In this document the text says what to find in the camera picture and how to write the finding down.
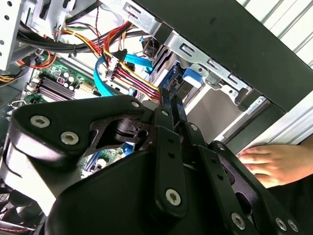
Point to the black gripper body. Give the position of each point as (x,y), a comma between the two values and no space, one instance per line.
(110,200)

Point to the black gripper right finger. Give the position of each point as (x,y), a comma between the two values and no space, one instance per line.
(215,171)

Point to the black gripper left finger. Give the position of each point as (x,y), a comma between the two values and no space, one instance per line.
(73,115)

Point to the bare person hand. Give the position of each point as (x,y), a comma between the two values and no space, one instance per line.
(276,164)

